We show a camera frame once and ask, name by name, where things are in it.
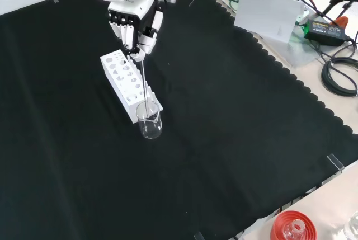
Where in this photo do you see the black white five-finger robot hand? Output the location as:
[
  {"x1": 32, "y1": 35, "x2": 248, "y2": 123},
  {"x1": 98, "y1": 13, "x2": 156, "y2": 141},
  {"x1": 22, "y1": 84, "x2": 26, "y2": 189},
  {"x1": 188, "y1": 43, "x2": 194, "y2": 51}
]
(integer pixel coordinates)
[{"x1": 107, "y1": 0, "x2": 168, "y2": 62}]

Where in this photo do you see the clear glass vessel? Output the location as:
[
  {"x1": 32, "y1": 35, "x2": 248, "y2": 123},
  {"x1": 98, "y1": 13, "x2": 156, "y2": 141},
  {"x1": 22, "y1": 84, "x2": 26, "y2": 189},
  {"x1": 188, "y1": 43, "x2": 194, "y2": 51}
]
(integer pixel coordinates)
[{"x1": 343, "y1": 211, "x2": 358, "y2": 240}]

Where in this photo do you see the clear glass rod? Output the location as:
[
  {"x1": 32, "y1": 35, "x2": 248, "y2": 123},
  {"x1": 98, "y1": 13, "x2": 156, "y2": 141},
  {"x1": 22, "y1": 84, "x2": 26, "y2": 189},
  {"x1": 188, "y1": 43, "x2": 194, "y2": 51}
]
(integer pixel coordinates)
[{"x1": 140, "y1": 58, "x2": 149, "y2": 120}]

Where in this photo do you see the clear glass beaker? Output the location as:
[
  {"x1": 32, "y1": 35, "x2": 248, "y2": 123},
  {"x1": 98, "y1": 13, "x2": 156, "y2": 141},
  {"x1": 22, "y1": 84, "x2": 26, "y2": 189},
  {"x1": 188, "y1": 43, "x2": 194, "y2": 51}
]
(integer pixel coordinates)
[{"x1": 135, "y1": 100, "x2": 163, "y2": 140}]

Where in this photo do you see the black power adapter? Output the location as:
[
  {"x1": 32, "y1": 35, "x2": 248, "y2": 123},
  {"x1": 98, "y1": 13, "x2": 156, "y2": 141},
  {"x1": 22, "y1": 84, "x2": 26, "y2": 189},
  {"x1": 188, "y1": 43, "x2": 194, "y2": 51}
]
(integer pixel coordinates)
[{"x1": 303, "y1": 18, "x2": 352, "y2": 47}]

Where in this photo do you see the white test tube rack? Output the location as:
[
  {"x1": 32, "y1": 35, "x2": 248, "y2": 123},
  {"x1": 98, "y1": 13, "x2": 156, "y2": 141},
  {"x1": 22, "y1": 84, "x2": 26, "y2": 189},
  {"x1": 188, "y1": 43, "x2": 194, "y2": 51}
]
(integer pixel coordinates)
[{"x1": 100, "y1": 50, "x2": 164, "y2": 125}]

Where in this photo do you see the grey metal base plate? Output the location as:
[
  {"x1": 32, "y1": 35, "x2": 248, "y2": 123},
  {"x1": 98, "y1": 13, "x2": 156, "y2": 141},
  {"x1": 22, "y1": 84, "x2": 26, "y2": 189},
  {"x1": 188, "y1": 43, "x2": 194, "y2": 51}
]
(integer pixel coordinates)
[{"x1": 215, "y1": 0, "x2": 321, "y2": 68}]

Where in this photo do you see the coiled black cable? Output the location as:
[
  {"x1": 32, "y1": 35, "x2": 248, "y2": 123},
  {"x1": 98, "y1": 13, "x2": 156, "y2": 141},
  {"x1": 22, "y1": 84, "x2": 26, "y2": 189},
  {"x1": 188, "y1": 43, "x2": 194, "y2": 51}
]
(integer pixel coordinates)
[{"x1": 321, "y1": 57, "x2": 358, "y2": 97}]

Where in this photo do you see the clear glass flask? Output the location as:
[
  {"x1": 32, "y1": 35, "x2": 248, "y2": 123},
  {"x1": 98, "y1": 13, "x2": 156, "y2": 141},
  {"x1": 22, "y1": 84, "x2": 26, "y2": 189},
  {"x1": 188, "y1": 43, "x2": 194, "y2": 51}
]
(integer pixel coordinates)
[{"x1": 284, "y1": 220, "x2": 306, "y2": 240}]

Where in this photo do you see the pale white board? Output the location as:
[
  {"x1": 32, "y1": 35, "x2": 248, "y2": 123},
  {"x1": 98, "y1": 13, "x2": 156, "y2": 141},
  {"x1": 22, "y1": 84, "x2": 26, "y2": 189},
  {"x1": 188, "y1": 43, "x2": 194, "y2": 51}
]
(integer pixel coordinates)
[{"x1": 233, "y1": 0, "x2": 305, "y2": 44}]

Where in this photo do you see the black bench cloth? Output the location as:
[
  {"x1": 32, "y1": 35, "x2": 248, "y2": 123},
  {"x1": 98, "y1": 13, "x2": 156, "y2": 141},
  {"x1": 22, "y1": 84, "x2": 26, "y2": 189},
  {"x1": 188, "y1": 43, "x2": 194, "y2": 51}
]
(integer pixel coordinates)
[{"x1": 0, "y1": 0, "x2": 358, "y2": 240}]

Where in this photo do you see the red stepped ring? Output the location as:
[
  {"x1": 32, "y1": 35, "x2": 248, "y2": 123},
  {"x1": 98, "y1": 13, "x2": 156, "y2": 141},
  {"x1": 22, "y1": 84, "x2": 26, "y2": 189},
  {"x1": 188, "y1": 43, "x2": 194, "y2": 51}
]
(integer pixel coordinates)
[{"x1": 270, "y1": 210, "x2": 318, "y2": 240}]

